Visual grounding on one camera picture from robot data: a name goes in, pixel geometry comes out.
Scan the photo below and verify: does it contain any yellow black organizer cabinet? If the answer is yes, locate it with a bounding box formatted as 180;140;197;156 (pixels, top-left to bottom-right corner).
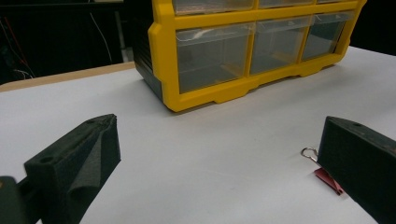
134;0;368;113

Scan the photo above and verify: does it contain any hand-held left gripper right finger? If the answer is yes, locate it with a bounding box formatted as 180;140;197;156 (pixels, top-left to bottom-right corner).
317;116;396;224

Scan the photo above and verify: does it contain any pink binder clip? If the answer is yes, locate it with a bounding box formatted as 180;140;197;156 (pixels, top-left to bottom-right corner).
300;147;345;196

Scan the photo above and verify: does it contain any tangle of background cables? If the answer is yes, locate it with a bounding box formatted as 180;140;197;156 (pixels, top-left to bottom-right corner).
0;12;115;80

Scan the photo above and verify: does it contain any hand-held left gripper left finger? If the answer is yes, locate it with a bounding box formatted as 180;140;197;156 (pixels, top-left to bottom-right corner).
23;113;121;224

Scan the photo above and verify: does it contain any grid of clear cabinet drawers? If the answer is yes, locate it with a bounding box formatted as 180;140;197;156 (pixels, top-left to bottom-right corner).
172;0;356;94

